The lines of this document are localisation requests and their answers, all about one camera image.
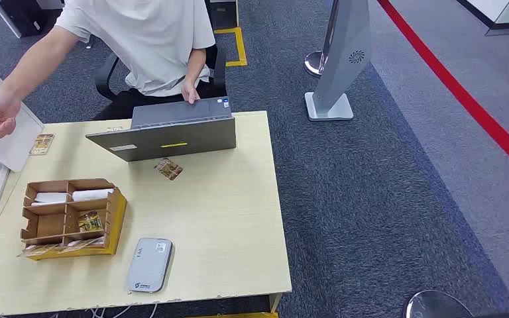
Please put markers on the person's left hand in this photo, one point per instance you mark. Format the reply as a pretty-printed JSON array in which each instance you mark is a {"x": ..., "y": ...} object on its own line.
[{"x": 191, "y": 91}]

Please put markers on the person's right forearm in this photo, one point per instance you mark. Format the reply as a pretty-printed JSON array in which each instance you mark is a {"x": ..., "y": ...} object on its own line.
[{"x": 22, "y": 77}]

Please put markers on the person's left forearm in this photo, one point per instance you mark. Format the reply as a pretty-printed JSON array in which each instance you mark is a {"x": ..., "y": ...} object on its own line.
[{"x": 195, "y": 66}]

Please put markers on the brown patterned key card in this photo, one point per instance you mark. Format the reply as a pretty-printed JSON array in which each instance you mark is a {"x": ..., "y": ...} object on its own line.
[
  {"x": 41, "y": 144},
  {"x": 90, "y": 222},
  {"x": 168, "y": 169},
  {"x": 79, "y": 245},
  {"x": 37, "y": 250}
]

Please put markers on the person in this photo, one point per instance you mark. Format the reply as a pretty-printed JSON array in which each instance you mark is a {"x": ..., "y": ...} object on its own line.
[{"x": 149, "y": 39}]

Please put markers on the white card sleeve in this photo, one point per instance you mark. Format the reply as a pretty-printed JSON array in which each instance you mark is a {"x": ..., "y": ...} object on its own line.
[
  {"x": 50, "y": 198},
  {"x": 92, "y": 195}
]

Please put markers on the grey card reader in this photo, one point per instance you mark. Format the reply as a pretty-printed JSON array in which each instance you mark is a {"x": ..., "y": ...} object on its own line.
[{"x": 149, "y": 264}]

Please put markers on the white box device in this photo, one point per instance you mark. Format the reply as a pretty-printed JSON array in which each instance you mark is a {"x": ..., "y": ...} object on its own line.
[{"x": 4, "y": 136}]

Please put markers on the grey laptop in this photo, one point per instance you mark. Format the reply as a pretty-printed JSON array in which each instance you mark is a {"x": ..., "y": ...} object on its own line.
[{"x": 171, "y": 140}]

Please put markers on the small hotel name plate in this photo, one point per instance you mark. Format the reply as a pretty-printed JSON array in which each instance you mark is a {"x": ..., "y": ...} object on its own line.
[{"x": 114, "y": 129}]

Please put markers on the black office chair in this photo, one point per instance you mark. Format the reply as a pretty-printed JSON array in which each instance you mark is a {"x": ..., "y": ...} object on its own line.
[{"x": 103, "y": 79}]

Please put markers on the white panel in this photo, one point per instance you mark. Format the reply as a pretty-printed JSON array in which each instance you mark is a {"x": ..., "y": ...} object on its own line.
[{"x": 5, "y": 19}]

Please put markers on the black cabinet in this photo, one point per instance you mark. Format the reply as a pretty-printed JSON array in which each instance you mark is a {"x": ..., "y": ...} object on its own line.
[{"x": 22, "y": 17}]

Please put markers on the chrome stanchion base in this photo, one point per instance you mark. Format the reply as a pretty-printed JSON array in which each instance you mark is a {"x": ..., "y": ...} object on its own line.
[
  {"x": 436, "y": 306},
  {"x": 315, "y": 65}
]

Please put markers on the wooden compartment organiser box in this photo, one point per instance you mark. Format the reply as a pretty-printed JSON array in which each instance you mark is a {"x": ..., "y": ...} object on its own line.
[{"x": 116, "y": 219}]

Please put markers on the grey kiosk stand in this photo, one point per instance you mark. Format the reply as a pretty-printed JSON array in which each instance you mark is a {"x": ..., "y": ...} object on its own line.
[{"x": 342, "y": 57}]

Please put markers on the wooden desk leg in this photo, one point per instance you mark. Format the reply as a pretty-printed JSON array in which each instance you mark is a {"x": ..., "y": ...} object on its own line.
[{"x": 274, "y": 303}]

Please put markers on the dark cabinet with beige frame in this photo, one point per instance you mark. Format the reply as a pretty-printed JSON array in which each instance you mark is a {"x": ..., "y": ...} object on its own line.
[{"x": 221, "y": 13}]

